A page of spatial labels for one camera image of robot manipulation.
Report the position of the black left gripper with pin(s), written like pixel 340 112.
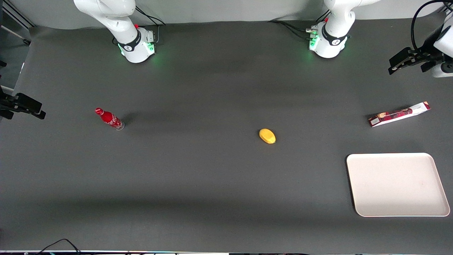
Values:
pixel 425 56

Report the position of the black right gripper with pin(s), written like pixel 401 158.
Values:
pixel 10 104

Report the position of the red cookie box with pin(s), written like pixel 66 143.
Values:
pixel 399 114

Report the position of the white rectangular tray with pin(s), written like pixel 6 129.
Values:
pixel 397 184

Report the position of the red cola bottle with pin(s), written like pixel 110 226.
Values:
pixel 109 118

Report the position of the yellow lemon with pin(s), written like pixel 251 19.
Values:
pixel 267 136

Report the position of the aluminium frame rail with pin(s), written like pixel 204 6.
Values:
pixel 16 17

